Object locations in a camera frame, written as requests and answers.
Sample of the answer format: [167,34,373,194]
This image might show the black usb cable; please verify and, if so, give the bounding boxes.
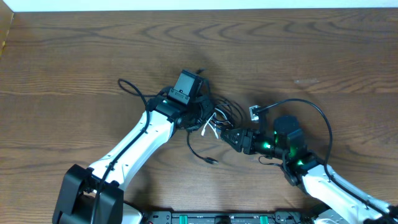
[186,68,246,165]

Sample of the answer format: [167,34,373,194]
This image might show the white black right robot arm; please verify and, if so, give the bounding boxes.
[220,116,397,223]

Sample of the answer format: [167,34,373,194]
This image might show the black left camera cable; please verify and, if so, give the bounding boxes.
[90,78,165,224]

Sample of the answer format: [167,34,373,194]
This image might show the white usb cable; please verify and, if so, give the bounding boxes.
[200,108,229,139]

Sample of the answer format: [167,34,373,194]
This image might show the black right camera cable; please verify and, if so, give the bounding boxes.
[254,98,398,218]

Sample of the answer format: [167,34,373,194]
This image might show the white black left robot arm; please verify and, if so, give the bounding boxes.
[52,70,214,224]

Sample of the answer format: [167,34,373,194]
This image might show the black camera cable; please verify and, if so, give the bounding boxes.
[90,78,165,224]
[254,98,398,218]

